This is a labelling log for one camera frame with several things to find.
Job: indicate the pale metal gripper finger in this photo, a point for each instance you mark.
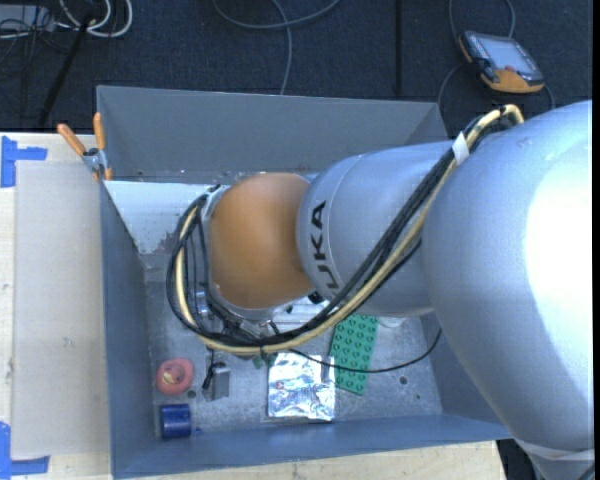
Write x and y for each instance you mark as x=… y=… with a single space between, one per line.
x=208 y=390
x=221 y=382

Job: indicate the red round toy fruit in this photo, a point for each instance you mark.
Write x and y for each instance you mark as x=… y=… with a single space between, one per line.
x=174 y=377

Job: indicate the blue cylinder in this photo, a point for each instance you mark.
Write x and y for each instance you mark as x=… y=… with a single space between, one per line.
x=175 y=421

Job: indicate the silver foil packet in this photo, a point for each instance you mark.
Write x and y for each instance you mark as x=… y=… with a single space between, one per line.
x=300 y=390

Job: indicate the green studded flat block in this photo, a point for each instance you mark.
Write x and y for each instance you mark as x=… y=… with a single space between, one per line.
x=356 y=355

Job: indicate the pale flat board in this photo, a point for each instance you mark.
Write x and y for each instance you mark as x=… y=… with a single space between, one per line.
x=55 y=293

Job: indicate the grey metal bin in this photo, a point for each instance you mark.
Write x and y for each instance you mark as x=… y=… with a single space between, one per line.
x=260 y=133

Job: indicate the black cylinder on white bracket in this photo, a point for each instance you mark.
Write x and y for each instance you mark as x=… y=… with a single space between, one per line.
x=316 y=298

